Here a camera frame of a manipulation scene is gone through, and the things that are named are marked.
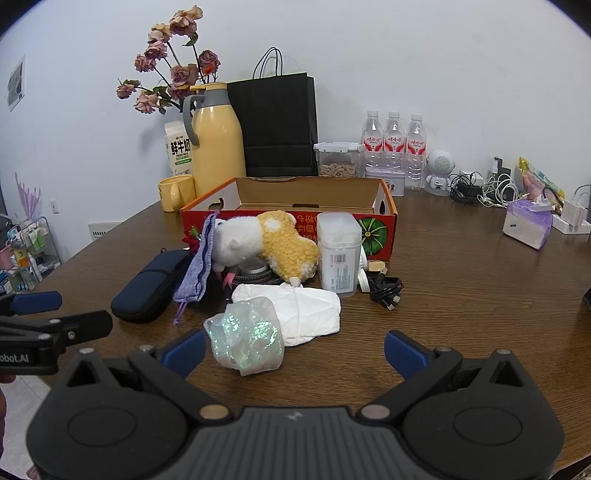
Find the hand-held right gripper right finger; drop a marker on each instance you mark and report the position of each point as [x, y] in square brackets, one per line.
[405, 355]

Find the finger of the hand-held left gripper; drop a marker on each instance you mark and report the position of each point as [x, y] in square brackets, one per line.
[87, 325]
[37, 302]

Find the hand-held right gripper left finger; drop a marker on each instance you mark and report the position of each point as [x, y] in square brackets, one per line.
[184, 354]

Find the iridescent plastic bag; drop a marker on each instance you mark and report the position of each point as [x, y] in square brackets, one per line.
[244, 337]

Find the navy zip case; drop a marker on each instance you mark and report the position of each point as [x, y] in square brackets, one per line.
[147, 286]

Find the purple knit pouch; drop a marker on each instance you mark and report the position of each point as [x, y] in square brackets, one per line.
[196, 277]

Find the small beige box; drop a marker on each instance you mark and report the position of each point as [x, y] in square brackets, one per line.
[376, 266]

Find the white cloth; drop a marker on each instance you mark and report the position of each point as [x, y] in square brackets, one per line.
[309, 314]

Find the clear cotton swab container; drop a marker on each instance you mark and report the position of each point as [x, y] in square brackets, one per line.
[339, 263]

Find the red artificial flower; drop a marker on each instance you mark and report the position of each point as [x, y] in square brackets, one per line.
[191, 237]

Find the white and yellow plush toy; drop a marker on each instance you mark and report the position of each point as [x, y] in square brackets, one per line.
[281, 240]

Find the red cardboard box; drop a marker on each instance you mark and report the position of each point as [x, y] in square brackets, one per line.
[277, 189]

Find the metal storage cart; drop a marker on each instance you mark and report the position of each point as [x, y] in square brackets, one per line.
[27, 258]

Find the yellow mug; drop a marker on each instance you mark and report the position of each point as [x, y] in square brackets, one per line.
[178, 191]

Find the pale purple tin box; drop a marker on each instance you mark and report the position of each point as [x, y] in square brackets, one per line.
[383, 182]

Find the purple tissue pack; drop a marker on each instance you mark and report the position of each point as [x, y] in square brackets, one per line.
[524, 226]

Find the dark object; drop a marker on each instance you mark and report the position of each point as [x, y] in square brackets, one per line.
[587, 296]

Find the white robot speaker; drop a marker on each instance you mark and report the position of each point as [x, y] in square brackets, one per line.
[441, 166]

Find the clear food container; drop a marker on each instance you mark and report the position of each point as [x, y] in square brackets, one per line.
[337, 168]

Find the white milk carton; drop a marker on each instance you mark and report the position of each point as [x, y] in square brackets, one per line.
[178, 147]

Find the white power strip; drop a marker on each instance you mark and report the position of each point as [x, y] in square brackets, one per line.
[565, 227]

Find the clear water bottle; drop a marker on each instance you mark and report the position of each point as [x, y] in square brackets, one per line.
[371, 138]
[394, 138]
[414, 147]

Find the yellow thermos jug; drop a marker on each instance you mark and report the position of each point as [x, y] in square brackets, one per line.
[217, 138]

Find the colourful snack packet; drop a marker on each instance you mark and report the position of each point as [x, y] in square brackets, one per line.
[535, 180]

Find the white charger block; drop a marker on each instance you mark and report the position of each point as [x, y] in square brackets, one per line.
[577, 207]

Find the black paper bag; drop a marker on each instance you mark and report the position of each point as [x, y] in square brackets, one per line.
[272, 124]

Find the dried pink flower bouquet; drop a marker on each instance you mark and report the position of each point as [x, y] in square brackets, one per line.
[178, 74]

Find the white wall vent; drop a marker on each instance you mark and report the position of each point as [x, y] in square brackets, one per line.
[104, 229]

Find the white wall socket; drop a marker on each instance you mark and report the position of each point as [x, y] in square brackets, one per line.
[54, 206]

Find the purple plant wall sticker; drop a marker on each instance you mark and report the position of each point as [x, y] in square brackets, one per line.
[27, 194]

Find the wall poster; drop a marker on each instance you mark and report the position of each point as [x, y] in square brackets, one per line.
[16, 83]

